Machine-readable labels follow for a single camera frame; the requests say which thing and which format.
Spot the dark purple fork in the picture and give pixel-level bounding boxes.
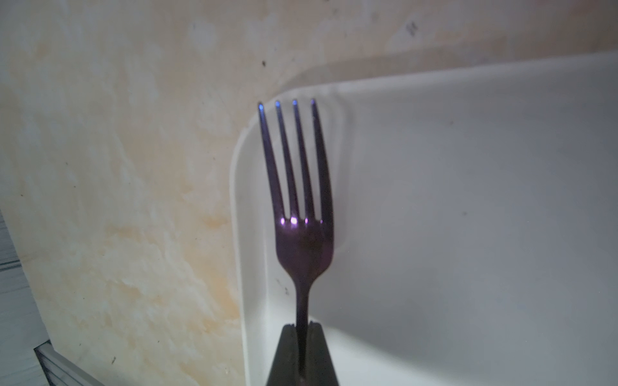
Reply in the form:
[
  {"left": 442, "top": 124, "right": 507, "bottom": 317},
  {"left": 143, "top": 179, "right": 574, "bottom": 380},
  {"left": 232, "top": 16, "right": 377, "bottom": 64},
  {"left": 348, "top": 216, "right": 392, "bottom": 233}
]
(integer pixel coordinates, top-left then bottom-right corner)
[{"left": 257, "top": 100, "right": 334, "bottom": 378}]

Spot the white square tray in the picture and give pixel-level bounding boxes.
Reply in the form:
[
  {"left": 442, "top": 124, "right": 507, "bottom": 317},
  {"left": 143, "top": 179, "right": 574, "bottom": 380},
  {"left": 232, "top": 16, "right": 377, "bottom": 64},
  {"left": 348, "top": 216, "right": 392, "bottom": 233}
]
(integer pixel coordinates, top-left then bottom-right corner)
[{"left": 229, "top": 51, "right": 618, "bottom": 386}]

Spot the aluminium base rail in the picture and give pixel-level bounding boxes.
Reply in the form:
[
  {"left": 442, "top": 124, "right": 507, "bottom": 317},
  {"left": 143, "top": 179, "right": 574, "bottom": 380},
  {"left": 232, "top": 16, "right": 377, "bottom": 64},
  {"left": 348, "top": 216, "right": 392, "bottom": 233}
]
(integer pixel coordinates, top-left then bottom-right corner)
[{"left": 34, "top": 341, "right": 103, "bottom": 386}]

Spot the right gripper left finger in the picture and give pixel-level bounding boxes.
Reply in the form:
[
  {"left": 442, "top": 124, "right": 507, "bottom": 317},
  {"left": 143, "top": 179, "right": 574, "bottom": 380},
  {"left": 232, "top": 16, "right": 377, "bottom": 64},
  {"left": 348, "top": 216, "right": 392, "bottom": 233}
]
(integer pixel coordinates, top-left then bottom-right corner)
[{"left": 266, "top": 324, "right": 299, "bottom": 386}]

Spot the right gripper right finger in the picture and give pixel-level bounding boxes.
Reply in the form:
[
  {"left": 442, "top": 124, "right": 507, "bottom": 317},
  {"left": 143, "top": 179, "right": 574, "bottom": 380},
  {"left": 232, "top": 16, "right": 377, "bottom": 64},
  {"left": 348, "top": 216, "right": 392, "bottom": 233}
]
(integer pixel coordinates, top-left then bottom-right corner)
[{"left": 306, "top": 322, "right": 339, "bottom": 386}]

